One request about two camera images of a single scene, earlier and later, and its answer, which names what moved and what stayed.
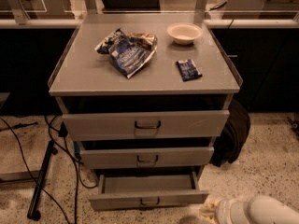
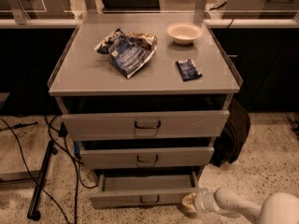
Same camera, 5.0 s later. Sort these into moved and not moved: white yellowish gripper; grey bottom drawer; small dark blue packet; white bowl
Moved: white yellowish gripper
Not moved: white bowl; grey bottom drawer; small dark blue packet
